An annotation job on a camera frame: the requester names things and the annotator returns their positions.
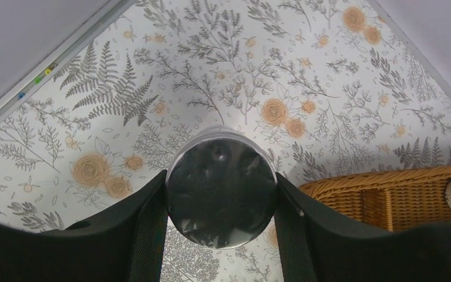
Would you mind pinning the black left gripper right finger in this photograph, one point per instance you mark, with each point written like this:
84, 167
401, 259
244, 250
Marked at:
317, 243

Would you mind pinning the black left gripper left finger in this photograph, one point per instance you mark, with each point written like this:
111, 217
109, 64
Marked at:
124, 242

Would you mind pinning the brown wicker divided basket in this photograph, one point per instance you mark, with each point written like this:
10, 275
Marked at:
394, 200

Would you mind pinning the silver lid jar blue label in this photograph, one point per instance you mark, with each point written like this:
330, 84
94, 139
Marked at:
221, 190

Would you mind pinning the floral patterned table mat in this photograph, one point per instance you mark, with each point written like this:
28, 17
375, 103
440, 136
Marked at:
325, 88

